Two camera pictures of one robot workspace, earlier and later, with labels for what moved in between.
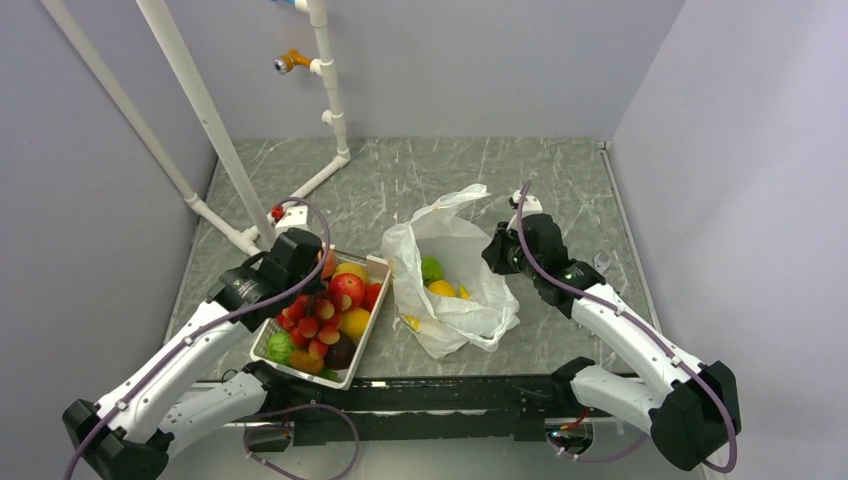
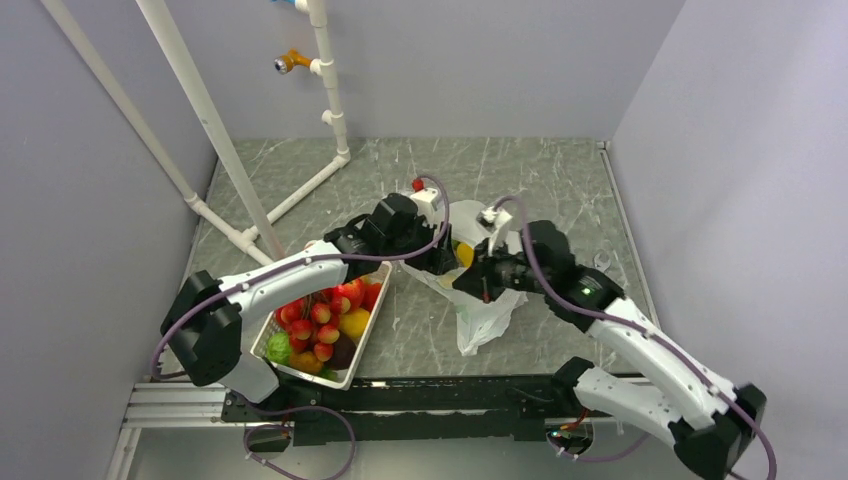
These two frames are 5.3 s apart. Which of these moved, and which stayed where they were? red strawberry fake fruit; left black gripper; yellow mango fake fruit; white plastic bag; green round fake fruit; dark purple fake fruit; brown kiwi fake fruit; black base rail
Moved: left black gripper; white plastic bag
Stayed: brown kiwi fake fruit; yellow mango fake fruit; green round fake fruit; red strawberry fake fruit; black base rail; dark purple fake fruit
